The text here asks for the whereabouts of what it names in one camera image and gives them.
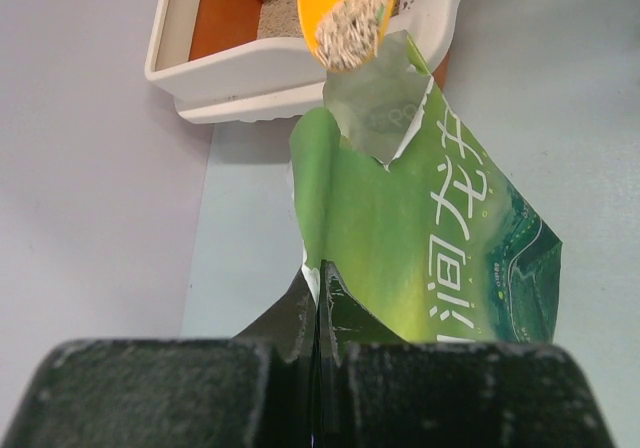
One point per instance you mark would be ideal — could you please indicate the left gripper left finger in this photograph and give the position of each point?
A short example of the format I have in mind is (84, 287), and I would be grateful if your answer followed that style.
(251, 390)

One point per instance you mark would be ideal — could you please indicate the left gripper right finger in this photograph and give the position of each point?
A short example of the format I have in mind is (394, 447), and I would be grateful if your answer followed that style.
(376, 390)

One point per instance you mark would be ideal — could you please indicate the white orange litter box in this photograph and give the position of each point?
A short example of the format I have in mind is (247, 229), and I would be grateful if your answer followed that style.
(207, 54)

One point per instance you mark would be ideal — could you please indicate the green litter bag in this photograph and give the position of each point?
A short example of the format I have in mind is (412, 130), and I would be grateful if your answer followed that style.
(425, 230)

